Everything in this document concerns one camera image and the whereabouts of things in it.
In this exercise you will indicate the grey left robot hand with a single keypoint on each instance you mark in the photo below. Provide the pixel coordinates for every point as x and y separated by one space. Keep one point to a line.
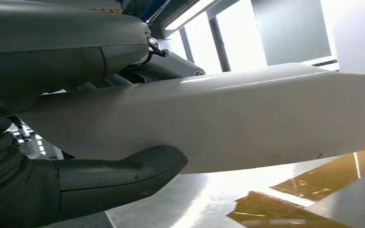
44 47

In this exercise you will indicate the stainless steel workbench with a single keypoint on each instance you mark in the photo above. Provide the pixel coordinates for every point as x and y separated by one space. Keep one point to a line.
170 204

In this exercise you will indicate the yellow tape on workbench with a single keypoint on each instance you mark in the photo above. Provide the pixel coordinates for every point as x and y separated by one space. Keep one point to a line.
327 182

